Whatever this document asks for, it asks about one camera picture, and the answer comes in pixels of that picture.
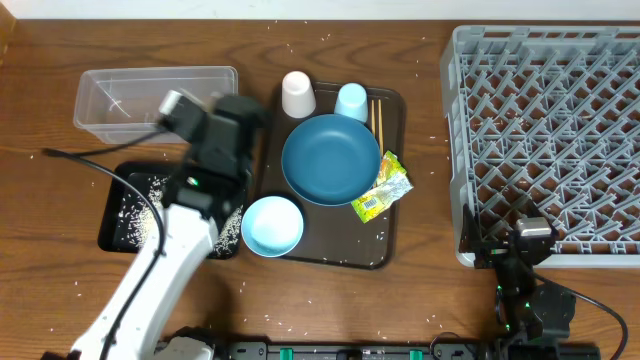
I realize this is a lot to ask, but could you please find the white rice pile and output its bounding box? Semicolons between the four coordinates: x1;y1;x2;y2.
112;173;243;259

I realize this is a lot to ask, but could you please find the white plastic cup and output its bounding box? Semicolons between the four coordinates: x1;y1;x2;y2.
281;71;316;119

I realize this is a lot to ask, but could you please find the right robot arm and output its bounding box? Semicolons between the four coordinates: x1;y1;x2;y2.
459;203;576;359

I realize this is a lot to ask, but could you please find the light blue plastic cup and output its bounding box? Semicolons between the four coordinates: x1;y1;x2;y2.
334;83;368;123

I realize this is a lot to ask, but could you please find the light blue bowl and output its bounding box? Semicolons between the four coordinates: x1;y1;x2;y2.
241;196;304;258

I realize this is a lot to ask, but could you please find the grey dishwasher rack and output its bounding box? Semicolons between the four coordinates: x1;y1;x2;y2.
440;25;639;268

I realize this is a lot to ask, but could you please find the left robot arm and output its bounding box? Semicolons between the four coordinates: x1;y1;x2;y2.
67;91;269;359

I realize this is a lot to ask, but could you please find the dark brown serving tray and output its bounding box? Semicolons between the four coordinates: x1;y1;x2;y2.
254;82;406;269

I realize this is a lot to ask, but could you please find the right wooden chopstick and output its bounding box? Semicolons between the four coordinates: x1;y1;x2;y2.
377;99;384;157

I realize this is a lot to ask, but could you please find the foil snack wrapper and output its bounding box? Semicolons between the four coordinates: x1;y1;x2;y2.
351;151;413;223

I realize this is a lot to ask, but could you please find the black waste tray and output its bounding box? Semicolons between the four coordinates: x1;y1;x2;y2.
97;160;250;260

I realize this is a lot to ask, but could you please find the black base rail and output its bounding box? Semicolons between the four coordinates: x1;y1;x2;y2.
159;340;602;360

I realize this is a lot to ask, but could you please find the clear plastic bin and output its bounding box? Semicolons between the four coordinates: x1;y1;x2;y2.
73;66;238;144

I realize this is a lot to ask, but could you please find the dark blue plate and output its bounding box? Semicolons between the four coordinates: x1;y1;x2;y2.
281;114;381;206

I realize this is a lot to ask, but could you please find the wooden chopstick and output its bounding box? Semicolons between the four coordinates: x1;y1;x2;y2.
369;99;378;142
377;99;384;157

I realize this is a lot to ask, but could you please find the left wooden chopstick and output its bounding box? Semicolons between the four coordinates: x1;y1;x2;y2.
369;99;378;142

